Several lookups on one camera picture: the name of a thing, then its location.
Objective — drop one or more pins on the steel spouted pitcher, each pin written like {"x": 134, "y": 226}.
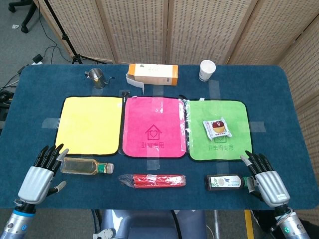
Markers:
{"x": 96, "y": 77}

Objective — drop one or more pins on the packaged snack cake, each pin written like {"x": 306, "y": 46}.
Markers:
{"x": 216, "y": 127}

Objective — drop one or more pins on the green cloth with house print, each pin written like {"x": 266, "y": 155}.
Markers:
{"x": 236, "y": 117}

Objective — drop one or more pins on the dark brown labelled bottle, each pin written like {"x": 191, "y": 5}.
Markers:
{"x": 224, "y": 183}

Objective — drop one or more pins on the yellow cloth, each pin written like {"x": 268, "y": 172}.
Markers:
{"x": 87, "y": 124}

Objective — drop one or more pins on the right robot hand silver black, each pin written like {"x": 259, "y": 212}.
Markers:
{"x": 271, "y": 186}

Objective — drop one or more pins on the black office chair base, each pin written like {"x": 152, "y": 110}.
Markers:
{"x": 27, "y": 17}

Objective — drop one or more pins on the white paper cup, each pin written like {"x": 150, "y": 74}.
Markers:
{"x": 207, "y": 71}

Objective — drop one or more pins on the pink cloth with house print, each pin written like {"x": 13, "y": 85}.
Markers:
{"x": 154, "y": 114}

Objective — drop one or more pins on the clear bottle with yellow liquid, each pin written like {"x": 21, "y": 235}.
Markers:
{"x": 79, "y": 166}

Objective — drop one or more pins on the orange and white carton box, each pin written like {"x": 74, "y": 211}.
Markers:
{"x": 154, "y": 73}

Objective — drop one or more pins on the clear tape strip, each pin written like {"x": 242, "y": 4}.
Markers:
{"x": 49, "y": 122}
{"x": 153, "y": 164}
{"x": 258, "y": 127}
{"x": 213, "y": 89}

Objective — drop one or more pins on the blue felt table cover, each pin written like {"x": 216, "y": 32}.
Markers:
{"x": 269, "y": 99}

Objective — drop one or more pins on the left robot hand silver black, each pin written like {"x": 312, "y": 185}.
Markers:
{"x": 35, "y": 181}

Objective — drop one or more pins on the red sticks in plastic bag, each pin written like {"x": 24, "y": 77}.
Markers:
{"x": 159, "y": 181}

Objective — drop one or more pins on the black tripod stand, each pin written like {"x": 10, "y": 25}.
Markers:
{"x": 65, "y": 37}

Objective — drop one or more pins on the grey robot torso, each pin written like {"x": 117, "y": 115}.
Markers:
{"x": 149, "y": 224}

